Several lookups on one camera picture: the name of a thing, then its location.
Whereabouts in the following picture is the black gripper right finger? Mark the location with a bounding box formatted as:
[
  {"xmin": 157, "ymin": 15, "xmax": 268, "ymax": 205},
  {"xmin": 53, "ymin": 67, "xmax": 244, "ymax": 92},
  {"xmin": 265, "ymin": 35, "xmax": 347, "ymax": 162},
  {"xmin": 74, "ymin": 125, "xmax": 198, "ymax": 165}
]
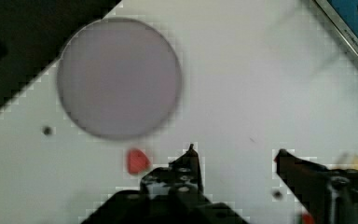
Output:
[{"xmin": 274, "ymin": 149, "xmax": 358, "ymax": 224}]

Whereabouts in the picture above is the red toy strawberry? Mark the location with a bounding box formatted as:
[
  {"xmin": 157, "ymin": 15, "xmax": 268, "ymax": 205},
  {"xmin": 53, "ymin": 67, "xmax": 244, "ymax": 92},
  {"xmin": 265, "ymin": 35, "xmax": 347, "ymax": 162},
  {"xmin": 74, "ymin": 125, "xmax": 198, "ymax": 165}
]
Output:
[{"xmin": 127, "ymin": 148, "xmax": 150, "ymax": 175}]

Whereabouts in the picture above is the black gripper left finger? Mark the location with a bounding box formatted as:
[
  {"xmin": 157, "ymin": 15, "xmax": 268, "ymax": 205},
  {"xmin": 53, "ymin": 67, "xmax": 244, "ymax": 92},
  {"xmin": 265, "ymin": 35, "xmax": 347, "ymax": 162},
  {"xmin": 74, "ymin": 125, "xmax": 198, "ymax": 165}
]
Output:
[{"xmin": 81, "ymin": 146, "xmax": 249, "ymax": 224}]

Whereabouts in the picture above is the round lilac plate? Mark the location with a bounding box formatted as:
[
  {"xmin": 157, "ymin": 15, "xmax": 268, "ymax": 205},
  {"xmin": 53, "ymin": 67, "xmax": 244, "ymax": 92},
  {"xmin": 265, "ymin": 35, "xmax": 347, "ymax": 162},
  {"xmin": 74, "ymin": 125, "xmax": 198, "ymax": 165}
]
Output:
[{"xmin": 57, "ymin": 18, "xmax": 183, "ymax": 140}]

